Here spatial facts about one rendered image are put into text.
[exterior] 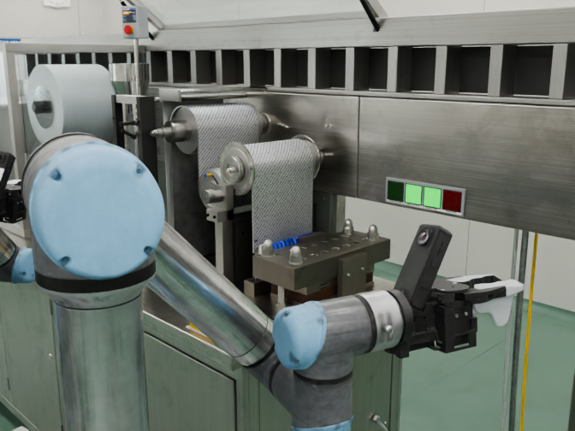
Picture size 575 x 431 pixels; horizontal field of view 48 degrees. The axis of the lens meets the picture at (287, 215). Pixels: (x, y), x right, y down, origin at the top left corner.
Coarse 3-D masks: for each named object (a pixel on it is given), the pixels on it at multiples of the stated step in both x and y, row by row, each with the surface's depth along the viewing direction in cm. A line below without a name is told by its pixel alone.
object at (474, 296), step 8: (472, 288) 85; (488, 288) 85; (496, 288) 84; (504, 288) 85; (456, 296) 84; (464, 296) 83; (472, 296) 83; (480, 296) 83; (488, 296) 84; (496, 296) 85; (504, 296) 86
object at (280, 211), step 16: (256, 192) 174; (272, 192) 178; (288, 192) 183; (304, 192) 187; (256, 208) 175; (272, 208) 179; (288, 208) 184; (304, 208) 188; (256, 224) 176; (272, 224) 180; (288, 224) 185; (304, 224) 190; (272, 240) 182
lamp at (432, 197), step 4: (424, 188) 171; (428, 188) 171; (432, 188) 170; (424, 192) 172; (428, 192) 171; (432, 192) 170; (436, 192) 169; (440, 192) 168; (424, 196) 172; (428, 196) 171; (432, 196) 170; (436, 196) 169; (440, 196) 168; (424, 200) 172; (428, 200) 171; (432, 200) 170; (436, 200) 169; (440, 200) 169; (424, 204) 172; (428, 204) 171; (432, 204) 170; (436, 204) 170
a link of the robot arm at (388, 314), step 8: (368, 296) 80; (376, 296) 80; (384, 296) 80; (392, 296) 82; (376, 304) 79; (384, 304) 79; (392, 304) 80; (376, 312) 78; (384, 312) 79; (392, 312) 79; (400, 312) 80; (376, 320) 78; (384, 320) 78; (392, 320) 79; (400, 320) 79; (376, 328) 78; (384, 328) 78; (392, 328) 78; (400, 328) 79; (376, 336) 78; (384, 336) 79; (392, 336) 79; (400, 336) 80; (376, 344) 78; (384, 344) 79; (392, 344) 80
